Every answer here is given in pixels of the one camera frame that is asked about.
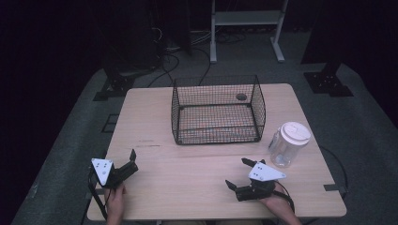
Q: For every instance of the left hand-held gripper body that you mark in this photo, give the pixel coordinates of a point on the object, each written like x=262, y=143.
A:
x=102, y=170

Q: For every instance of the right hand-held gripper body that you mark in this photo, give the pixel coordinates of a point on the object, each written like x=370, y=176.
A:
x=264, y=173

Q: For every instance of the person's left hand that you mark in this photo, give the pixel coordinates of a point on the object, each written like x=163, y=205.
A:
x=115, y=200

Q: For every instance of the person's right hand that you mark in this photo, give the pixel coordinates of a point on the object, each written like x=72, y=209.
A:
x=280, y=204

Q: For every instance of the clear jar with white lid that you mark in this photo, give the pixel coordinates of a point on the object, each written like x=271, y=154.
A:
x=289, y=143

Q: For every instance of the dark square floor hatch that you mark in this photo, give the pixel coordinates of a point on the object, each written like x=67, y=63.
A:
x=110, y=123

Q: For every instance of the dark round table grommet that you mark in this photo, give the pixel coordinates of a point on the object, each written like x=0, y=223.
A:
x=241, y=96

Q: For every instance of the black stand with flat base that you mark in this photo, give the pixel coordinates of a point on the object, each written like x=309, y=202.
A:
x=117, y=86

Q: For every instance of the grey tape strip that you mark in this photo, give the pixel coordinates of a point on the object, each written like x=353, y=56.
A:
x=334, y=187

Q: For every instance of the black stand with square base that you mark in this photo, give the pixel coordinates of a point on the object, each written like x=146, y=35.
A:
x=328, y=82

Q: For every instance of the white metal frame stand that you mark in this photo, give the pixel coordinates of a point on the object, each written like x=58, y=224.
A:
x=247, y=18

